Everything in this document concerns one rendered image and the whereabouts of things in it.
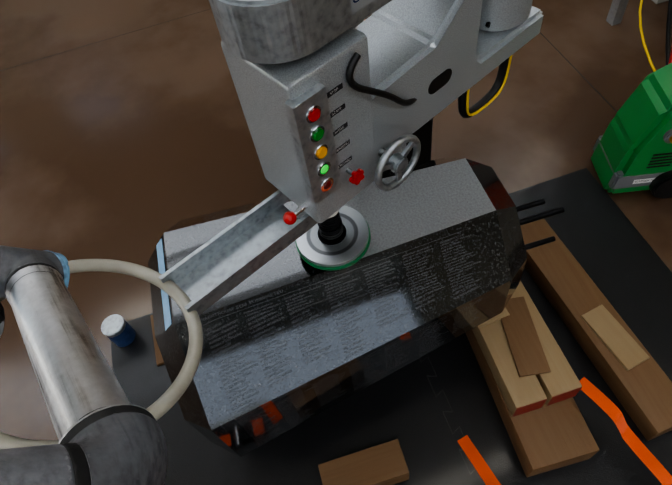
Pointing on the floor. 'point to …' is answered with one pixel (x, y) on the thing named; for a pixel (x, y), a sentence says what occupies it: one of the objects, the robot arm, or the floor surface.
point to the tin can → (118, 330)
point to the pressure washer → (639, 140)
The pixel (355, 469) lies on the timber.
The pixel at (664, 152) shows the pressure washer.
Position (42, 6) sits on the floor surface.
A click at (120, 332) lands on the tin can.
